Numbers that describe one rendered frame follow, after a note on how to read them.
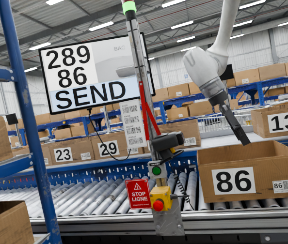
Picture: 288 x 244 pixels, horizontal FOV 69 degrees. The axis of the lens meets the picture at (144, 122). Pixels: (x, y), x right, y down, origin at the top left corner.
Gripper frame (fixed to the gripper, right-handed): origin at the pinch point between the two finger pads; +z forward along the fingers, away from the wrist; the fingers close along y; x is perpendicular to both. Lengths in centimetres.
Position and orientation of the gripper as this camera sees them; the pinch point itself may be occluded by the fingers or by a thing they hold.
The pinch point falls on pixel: (241, 137)
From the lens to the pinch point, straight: 94.3
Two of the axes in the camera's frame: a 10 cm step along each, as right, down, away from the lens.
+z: 5.0, 8.6, -0.5
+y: -2.6, 1.0, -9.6
